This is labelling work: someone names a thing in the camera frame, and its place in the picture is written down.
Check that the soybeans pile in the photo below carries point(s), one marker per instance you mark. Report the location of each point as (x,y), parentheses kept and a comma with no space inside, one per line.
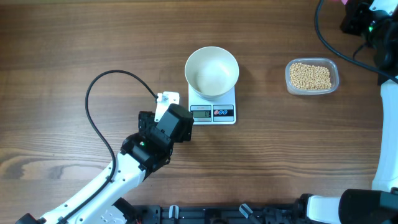
(309,77)

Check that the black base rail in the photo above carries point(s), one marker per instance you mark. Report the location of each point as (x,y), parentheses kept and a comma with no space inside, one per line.
(279,214)

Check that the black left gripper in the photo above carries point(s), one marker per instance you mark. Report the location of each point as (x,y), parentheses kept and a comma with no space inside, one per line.
(147,121)

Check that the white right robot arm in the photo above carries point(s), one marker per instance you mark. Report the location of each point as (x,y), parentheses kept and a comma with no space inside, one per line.
(376,23)

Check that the white digital kitchen scale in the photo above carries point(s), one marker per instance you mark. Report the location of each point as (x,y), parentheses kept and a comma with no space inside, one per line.
(216,111)

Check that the clear plastic container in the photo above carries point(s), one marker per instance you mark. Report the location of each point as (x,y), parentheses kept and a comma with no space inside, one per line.
(323,62)

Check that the white bowl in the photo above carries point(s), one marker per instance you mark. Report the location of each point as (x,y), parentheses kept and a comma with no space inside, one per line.
(211,71)

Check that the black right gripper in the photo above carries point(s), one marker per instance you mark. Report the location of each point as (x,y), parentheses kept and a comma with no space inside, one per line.
(356,9)

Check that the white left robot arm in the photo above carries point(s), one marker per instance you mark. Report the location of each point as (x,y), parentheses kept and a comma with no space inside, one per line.
(141,154)

